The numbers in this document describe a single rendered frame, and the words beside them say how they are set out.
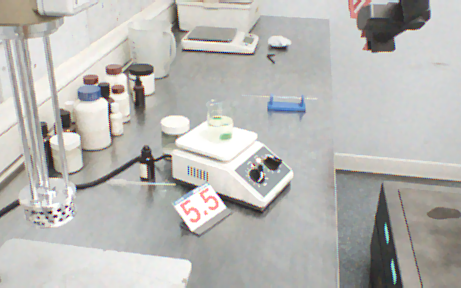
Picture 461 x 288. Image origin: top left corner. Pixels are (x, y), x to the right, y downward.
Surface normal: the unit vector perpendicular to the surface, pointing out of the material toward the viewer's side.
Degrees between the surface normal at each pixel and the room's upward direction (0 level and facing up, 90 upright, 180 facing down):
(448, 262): 0
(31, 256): 0
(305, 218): 0
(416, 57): 90
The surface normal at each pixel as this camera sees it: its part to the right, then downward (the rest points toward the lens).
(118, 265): 0.02, -0.89
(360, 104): -0.16, 0.44
